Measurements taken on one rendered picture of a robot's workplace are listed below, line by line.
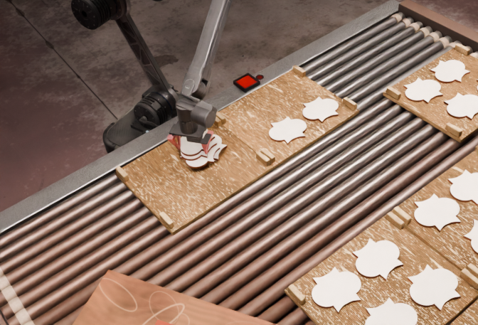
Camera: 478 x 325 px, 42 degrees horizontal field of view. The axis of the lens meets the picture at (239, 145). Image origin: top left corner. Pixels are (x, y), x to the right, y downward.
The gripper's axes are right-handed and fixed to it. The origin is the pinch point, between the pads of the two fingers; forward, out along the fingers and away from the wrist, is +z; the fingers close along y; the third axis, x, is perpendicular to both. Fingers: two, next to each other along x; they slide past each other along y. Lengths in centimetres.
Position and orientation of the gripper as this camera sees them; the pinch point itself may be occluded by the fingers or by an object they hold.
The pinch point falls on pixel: (193, 148)
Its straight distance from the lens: 207.2
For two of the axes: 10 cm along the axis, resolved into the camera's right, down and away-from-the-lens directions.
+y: 9.5, 1.5, -2.7
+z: 0.8, 7.3, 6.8
